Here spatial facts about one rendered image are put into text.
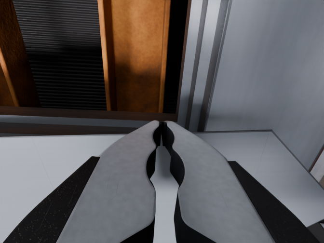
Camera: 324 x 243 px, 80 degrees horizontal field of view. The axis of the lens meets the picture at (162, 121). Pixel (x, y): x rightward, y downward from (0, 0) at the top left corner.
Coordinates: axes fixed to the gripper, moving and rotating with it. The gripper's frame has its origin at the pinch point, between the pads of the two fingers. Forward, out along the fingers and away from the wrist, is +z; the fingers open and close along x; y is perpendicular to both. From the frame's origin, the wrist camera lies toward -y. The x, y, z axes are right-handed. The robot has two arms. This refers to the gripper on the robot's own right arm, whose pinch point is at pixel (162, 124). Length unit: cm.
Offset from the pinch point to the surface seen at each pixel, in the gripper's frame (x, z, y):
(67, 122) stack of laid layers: -7.7, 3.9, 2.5
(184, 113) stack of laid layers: 2.0, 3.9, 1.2
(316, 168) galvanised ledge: 33.8, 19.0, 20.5
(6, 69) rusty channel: -19.1, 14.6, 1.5
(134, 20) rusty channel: -3.6, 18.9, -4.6
